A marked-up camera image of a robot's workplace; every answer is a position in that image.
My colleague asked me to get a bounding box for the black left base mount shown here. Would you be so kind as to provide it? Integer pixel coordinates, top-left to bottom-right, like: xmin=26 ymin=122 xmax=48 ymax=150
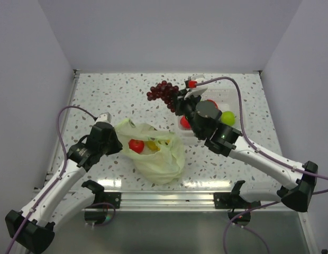
xmin=84 ymin=192 xmax=121 ymax=227

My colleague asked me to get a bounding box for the white plastic mesh basket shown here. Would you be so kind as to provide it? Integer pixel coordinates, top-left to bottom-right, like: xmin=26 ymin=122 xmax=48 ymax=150
xmin=172 ymin=88 xmax=241 ymax=137

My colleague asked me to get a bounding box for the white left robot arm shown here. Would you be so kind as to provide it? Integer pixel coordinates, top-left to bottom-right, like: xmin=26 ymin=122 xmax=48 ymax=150
xmin=5 ymin=122 xmax=122 ymax=253

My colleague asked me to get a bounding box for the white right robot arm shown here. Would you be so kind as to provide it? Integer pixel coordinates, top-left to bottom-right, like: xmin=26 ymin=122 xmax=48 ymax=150
xmin=172 ymin=89 xmax=318 ymax=212

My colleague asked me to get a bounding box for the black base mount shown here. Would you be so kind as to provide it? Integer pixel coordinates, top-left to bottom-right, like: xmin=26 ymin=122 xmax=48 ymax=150
xmin=213 ymin=180 xmax=261 ymax=220
xmin=84 ymin=192 xmax=121 ymax=227

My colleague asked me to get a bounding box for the green apple toy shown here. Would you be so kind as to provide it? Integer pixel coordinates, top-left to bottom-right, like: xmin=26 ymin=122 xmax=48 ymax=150
xmin=221 ymin=111 xmax=236 ymax=126

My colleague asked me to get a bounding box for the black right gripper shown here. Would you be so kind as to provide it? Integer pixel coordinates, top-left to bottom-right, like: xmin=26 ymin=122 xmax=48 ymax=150
xmin=172 ymin=89 xmax=204 ymax=138

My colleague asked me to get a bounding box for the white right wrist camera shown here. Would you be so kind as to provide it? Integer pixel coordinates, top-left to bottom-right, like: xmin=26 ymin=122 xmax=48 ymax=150
xmin=184 ymin=74 xmax=207 ymax=100

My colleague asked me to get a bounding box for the red tomato toy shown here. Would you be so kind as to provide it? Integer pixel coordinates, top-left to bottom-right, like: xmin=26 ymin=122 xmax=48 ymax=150
xmin=180 ymin=116 xmax=191 ymax=130

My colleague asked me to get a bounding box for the dark red grape bunch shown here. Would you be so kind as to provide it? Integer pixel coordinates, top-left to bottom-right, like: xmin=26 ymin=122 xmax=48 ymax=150
xmin=147 ymin=80 xmax=179 ymax=113

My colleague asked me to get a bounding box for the red orange mango toy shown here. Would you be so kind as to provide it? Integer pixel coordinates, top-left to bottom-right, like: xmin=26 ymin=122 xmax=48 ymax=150
xmin=205 ymin=99 xmax=219 ymax=110

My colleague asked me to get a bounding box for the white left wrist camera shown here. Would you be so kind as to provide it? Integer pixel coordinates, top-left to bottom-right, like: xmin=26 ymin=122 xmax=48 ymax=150
xmin=95 ymin=112 xmax=112 ymax=124

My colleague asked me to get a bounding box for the red apple toy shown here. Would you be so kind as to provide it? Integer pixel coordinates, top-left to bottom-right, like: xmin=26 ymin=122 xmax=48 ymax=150
xmin=128 ymin=139 xmax=145 ymax=153

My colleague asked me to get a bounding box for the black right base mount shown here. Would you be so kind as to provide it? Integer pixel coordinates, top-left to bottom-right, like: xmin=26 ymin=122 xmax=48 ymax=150
xmin=213 ymin=180 xmax=261 ymax=220

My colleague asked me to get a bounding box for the light green plastic bag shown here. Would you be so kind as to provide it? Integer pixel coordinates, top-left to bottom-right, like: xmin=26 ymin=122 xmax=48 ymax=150
xmin=114 ymin=119 xmax=185 ymax=185

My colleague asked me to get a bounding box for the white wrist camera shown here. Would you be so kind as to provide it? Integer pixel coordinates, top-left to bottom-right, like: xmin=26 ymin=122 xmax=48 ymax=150
xmin=95 ymin=112 xmax=112 ymax=124
xmin=184 ymin=74 xmax=207 ymax=100

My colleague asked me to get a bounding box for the yellow pear toy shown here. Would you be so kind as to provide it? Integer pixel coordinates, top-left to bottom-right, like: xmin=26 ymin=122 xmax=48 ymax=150
xmin=145 ymin=140 xmax=170 ymax=151

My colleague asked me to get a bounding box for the aluminium table rail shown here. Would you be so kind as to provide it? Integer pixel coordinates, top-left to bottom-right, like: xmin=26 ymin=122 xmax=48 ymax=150
xmin=31 ymin=188 xmax=308 ymax=212

